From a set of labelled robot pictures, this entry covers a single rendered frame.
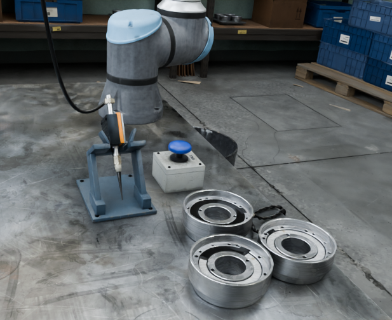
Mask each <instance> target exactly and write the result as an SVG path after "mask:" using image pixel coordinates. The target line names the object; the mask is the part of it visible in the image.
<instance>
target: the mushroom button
mask: <svg viewBox="0 0 392 320"><path fill-rule="evenodd" d="M191 149H192V147H191V144H190V143H188V142H185V141H182V140H176V141H172V142H170V143H169V145H168V150H169V151H171V152H173V153H176V157H177V158H182V156H183V154H187V153H189V152H190V151H191Z"/></svg>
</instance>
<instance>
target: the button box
mask: <svg viewBox="0 0 392 320"><path fill-rule="evenodd" d="M204 174H205V165H204V164H203V163H202V162H201V161H200V160H199V159H198V158H197V157H196V155H195V154H194V153H193V152H192V151H190V152H189V153H187V154H183V156H182V158H177V157H176V153H173V152H171V151H164V152H153V163H152V175H153V177H154V178H155V180H156V181H157V183H158V184H159V186H160V187H161V188H162V189H163V191H164V193H171V192H181V191H187V190H196V189H202V188H203V181H204Z"/></svg>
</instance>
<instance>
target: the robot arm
mask: <svg viewBox="0 0 392 320"><path fill-rule="evenodd" d="M211 24H212V23H211V22H210V20H209V19H208V18H207V17H206V8H205V7H204V6H203V5H202V3H201V0H162V1H161V2H160V3H159V4H158V5H157V11H154V10H145V9H139V10H136V9H134V10H124V11H119V12H117V13H115V14H113V15H112V16H111V17H110V19H109V21H108V27H107V34H106V38H107V81H106V84H105V86H104V90H103V92H102V95H101V97H100V101H99V103H98V104H101V103H102V102H103V101H104V98H105V97H106V95H111V97H112V98H113V99H114V101H115V103H114V104H113V105H112V106H113V111H114V114H115V113H117V112H120V114H123V123H124V124H130V125H140V124H149V123H154V122H156V121H159V120H160V119H161V118H162V117H163V104H162V101H161V96H160V93H159V89H158V68H160V67H169V66H174V65H188V64H191V63H193V62H198V61H200V60H202V59H203V58H205V57H206V56H207V55H208V53H209V51H210V50H211V47H212V44H213V27H211Z"/></svg>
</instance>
